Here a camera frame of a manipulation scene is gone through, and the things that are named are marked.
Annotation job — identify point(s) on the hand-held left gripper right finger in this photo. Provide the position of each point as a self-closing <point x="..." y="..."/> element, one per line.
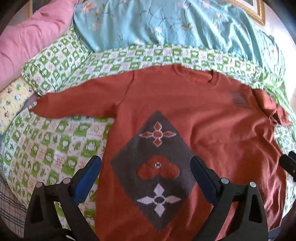
<point x="207" y="187"/>

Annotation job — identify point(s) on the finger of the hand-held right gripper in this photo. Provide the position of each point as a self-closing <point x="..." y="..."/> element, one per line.
<point x="288" y="163"/>

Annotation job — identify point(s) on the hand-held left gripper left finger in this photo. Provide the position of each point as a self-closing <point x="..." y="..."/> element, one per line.
<point x="89" y="180"/>

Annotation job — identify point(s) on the orange knit sweater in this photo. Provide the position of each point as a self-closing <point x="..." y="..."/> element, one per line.
<point x="185" y="104"/>

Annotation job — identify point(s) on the green frog print bedsheet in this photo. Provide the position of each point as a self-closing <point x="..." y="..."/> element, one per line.
<point x="46" y="150"/>

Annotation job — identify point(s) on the plaid cloth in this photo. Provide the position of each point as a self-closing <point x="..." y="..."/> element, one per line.
<point x="11" y="204"/>

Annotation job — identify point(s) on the yellow cartoon print pillow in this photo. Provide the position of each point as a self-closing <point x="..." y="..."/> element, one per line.
<point x="13" y="99"/>

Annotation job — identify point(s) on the green frog print pillow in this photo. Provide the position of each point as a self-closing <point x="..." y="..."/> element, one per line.
<point x="57" y="67"/>

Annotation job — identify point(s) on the pink blanket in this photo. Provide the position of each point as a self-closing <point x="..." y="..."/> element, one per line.
<point x="30" y="39"/>

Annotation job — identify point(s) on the blue floral quilt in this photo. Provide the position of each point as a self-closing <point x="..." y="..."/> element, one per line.
<point x="161" y="23"/>

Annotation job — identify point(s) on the gold picture frame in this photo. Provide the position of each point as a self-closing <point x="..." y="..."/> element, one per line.
<point x="260" y="14"/>

